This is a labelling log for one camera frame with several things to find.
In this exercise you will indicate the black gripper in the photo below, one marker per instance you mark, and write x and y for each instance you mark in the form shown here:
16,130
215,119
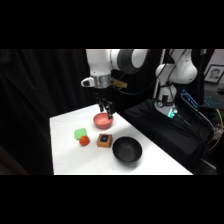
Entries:
102,93

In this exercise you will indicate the red ball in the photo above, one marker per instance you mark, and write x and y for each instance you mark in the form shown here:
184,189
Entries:
84,140

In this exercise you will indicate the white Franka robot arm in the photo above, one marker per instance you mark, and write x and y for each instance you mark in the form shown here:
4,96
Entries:
133,61

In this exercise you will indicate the pink bowl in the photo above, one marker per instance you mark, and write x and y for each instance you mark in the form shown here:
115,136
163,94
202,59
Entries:
103,121

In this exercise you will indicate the black bowl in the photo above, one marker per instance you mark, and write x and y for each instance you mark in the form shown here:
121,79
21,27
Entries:
127,150

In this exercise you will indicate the orange box with blue top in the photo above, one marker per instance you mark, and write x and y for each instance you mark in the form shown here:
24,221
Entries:
104,140

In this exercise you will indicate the green block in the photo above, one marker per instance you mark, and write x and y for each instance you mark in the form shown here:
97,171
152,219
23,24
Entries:
80,133

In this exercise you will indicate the black robot stand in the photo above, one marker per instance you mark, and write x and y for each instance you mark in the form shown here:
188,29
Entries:
166,130

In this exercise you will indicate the black curtain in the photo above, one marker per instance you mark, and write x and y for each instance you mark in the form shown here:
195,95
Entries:
36,110

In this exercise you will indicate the framed picture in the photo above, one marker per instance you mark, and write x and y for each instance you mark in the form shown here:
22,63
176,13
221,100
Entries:
214,74

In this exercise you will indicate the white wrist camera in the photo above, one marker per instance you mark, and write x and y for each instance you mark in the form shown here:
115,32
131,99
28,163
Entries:
87,82

